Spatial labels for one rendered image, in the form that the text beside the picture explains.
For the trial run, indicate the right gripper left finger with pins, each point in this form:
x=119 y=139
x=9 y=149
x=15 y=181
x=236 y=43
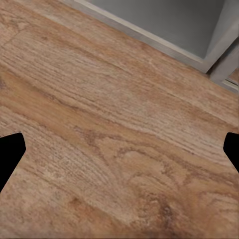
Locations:
x=12 y=149

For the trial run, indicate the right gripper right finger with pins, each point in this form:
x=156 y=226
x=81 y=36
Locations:
x=231 y=148

